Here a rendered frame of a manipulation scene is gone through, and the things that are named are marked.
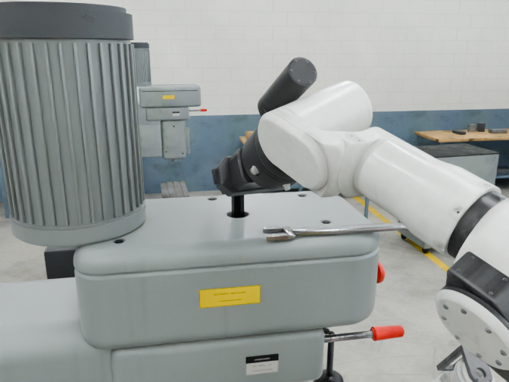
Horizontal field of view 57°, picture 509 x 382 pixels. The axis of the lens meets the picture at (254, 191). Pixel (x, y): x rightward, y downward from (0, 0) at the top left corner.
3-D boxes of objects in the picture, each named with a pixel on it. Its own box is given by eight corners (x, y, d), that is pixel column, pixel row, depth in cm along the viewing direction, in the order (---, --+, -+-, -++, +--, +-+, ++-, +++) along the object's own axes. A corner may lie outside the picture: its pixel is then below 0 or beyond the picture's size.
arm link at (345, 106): (336, 161, 62) (388, 129, 52) (272, 193, 58) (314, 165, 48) (295, 87, 63) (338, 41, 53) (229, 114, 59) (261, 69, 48)
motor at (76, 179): (148, 200, 86) (135, 14, 77) (142, 242, 67) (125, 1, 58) (32, 206, 83) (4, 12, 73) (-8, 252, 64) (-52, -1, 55)
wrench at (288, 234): (413, 223, 75) (413, 218, 74) (426, 232, 71) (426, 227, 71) (262, 231, 71) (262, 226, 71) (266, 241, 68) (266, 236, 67)
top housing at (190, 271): (332, 258, 99) (336, 186, 95) (386, 327, 75) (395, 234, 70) (102, 276, 92) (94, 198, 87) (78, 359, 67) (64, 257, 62)
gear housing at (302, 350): (288, 306, 100) (290, 264, 97) (325, 383, 77) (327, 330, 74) (127, 321, 95) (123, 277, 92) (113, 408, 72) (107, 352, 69)
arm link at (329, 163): (314, 127, 58) (399, 180, 50) (256, 154, 54) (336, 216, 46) (316, 79, 54) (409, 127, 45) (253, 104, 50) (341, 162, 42)
